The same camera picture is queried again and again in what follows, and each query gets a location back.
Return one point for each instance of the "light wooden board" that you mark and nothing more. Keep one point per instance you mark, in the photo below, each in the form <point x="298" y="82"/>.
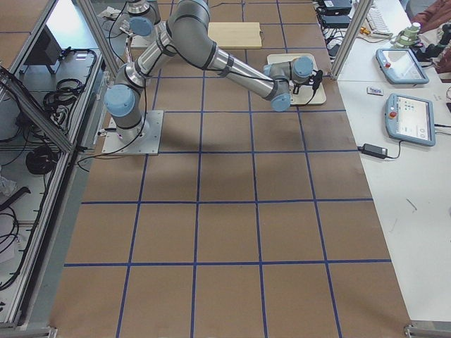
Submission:
<point x="236" y="35"/>

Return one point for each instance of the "upper blue teach pendant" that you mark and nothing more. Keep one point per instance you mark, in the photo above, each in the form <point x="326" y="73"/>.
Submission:
<point x="401" y="67"/>

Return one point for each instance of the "lower blue teach pendant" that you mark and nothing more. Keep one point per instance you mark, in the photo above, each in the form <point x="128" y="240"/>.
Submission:
<point x="410" y="119"/>

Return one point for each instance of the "small white blue card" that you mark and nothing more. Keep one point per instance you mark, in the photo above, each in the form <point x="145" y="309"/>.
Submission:
<point x="374" y="91"/>

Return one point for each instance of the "black power adapter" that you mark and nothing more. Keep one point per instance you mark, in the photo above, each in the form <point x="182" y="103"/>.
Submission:
<point x="373" y="150"/>

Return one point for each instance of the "aluminium frame post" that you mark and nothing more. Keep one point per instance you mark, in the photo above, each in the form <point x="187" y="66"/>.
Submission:
<point x="358" y="18"/>

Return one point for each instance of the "cream bear print tray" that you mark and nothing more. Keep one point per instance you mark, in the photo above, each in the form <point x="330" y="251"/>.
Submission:
<point x="300" y="68"/>

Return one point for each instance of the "blue teach pendant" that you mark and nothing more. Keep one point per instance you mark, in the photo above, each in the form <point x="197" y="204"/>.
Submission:
<point x="410" y="119"/>
<point x="401" y="67"/>

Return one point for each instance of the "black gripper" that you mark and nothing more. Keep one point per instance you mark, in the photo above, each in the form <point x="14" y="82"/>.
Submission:
<point x="299" y="85"/>

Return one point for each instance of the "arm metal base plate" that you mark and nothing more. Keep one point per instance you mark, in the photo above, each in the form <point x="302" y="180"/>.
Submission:
<point x="143" y="139"/>
<point x="141" y="42"/>

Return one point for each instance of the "white keyboard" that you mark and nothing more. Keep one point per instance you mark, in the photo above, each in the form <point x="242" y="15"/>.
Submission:
<point x="376" y="23"/>

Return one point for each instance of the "black power supply box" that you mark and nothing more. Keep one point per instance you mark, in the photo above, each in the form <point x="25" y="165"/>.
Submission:
<point x="334" y="21"/>

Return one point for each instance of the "black box on shelf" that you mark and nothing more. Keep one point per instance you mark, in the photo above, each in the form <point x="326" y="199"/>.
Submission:
<point x="46" y="51"/>

